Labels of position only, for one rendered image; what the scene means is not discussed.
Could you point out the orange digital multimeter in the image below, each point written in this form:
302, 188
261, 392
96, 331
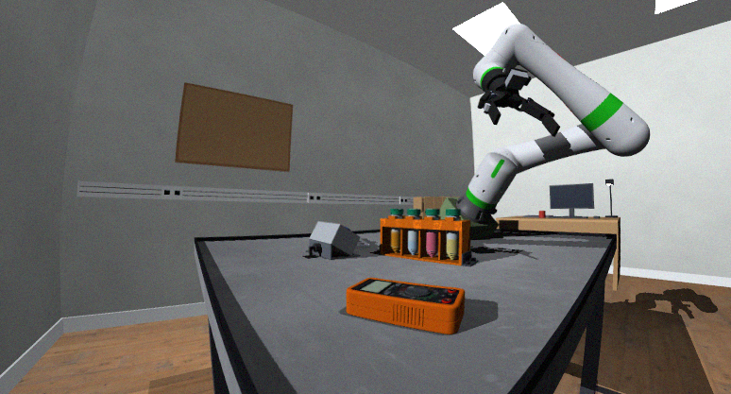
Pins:
432, 308

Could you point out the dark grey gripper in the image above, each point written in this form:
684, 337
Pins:
504, 98

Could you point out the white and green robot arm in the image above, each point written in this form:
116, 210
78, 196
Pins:
605, 119

